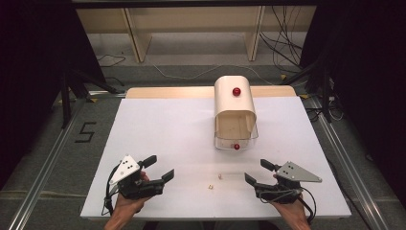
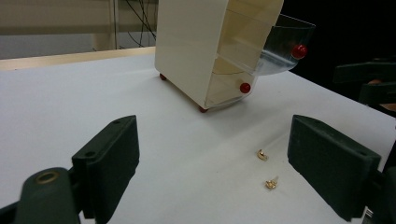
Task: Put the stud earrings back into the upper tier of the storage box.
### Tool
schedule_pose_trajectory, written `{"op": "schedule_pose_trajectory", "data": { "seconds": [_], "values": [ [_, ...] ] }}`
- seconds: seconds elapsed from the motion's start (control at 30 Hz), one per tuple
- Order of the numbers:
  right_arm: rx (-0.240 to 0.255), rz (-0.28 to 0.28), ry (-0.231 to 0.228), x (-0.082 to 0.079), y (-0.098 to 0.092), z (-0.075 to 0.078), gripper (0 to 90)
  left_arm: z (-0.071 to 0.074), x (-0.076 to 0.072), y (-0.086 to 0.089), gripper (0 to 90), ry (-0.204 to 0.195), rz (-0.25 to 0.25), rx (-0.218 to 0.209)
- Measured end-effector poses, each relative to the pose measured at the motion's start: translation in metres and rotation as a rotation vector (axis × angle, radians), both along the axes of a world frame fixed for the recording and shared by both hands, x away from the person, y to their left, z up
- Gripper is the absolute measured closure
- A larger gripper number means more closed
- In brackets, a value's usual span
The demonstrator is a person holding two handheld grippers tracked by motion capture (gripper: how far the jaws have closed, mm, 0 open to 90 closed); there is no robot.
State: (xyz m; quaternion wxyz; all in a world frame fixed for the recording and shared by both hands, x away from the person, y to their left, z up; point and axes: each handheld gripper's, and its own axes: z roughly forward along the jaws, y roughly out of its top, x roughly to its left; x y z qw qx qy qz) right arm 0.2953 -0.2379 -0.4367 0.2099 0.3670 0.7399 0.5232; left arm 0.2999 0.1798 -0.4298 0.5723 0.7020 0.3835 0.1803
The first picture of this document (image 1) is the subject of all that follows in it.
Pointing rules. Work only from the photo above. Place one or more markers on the person's right hand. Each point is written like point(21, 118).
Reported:
point(293, 211)

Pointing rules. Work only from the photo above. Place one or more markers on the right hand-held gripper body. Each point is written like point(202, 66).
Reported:
point(295, 174)

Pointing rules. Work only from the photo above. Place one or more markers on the aluminium floor rail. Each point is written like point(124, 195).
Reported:
point(41, 179)
point(351, 166)

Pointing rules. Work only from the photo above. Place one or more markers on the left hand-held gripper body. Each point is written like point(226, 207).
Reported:
point(126, 171)

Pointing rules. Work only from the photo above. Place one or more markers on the person's left hand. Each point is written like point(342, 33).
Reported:
point(129, 206)

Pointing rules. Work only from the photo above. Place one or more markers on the black metal stand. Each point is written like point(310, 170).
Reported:
point(325, 89)
point(68, 96)

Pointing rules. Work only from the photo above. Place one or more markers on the light wooden shelf unit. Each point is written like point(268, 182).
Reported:
point(198, 22)

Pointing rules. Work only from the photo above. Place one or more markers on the cream box with red knobs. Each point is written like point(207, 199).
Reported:
point(234, 105)

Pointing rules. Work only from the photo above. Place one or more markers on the black tape floor mark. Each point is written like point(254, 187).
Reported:
point(85, 132)

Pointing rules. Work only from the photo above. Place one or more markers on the dark curtain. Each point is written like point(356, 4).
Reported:
point(32, 80)
point(370, 80)

